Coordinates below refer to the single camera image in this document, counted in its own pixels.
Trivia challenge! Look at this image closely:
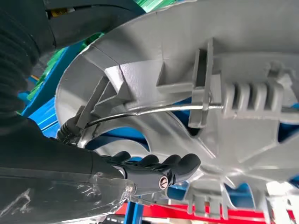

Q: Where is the green plastic crate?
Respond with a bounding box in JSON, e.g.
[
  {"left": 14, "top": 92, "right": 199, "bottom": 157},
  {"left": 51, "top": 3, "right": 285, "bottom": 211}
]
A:
[
  {"left": 134, "top": 0, "right": 178, "bottom": 14},
  {"left": 26, "top": 32, "right": 105, "bottom": 102}
]

